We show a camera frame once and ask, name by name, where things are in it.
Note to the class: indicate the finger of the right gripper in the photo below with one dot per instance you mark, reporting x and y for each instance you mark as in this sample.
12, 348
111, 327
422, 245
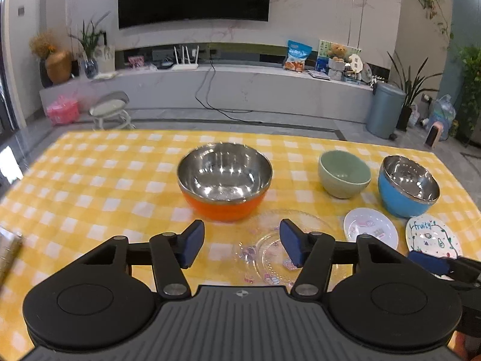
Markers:
436, 266

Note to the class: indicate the small space heater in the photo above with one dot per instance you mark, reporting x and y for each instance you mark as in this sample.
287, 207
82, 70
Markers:
434, 135

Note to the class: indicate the grey-blue trash bin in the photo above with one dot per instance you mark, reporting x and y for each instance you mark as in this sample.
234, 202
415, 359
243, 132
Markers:
386, 107

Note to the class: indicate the small round stool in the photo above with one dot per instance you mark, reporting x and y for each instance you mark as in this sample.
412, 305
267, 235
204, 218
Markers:
109, 106

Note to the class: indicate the small white sticker plate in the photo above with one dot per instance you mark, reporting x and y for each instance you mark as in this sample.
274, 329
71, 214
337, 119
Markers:
371, 222

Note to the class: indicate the yellow checkered tablecloth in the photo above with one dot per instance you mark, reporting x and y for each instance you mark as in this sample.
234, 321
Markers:
89, 186

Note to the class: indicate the white blue small box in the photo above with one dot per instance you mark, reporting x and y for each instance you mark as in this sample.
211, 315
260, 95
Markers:
10, 245

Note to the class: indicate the potted tall leaf plant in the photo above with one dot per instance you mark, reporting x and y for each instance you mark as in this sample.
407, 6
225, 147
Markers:
413, 83

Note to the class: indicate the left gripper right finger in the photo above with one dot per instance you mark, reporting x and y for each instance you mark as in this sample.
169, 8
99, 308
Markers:
312, 253

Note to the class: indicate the large water bottle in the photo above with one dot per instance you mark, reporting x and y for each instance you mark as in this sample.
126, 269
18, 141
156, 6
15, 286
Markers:
442, 111

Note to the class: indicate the white marble TV bench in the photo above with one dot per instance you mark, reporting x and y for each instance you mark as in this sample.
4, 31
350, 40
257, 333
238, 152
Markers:
240, 88

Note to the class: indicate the blue glass vase plant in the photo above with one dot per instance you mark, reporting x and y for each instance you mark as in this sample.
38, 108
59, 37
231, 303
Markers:
89, 38

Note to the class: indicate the white Fruity plate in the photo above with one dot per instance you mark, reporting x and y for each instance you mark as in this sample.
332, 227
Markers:
430, 235

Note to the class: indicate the golden vase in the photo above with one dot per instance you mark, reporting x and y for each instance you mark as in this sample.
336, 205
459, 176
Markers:
59, 66

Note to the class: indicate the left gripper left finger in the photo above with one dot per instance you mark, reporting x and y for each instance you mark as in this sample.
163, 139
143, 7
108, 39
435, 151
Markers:
171, 254

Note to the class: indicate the pink storage box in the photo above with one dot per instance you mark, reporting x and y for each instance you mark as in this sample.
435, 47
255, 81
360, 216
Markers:
63, 111

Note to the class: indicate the green ceramic bowl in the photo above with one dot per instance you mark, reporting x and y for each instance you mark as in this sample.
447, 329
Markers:
342, 174

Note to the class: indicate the brown teddy bear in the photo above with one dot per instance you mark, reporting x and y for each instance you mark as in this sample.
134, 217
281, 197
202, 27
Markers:
338, 52

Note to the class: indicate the white wifi router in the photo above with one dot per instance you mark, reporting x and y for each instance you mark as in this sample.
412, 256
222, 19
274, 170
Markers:
185, 58

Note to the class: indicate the orange steel bowl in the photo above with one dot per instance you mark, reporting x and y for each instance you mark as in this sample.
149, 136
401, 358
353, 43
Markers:
224, 182

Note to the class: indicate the blue steel bowl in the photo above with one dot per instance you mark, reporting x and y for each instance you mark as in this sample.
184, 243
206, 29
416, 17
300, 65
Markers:
406, 188

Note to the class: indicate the blue snack bag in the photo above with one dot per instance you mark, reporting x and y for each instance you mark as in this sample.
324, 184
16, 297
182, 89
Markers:
296, 57

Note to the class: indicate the dried yellow flowers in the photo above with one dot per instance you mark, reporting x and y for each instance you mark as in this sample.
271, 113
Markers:
43, 44

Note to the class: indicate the clear glass plate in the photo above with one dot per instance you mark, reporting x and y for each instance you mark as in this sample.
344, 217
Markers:
259, 256

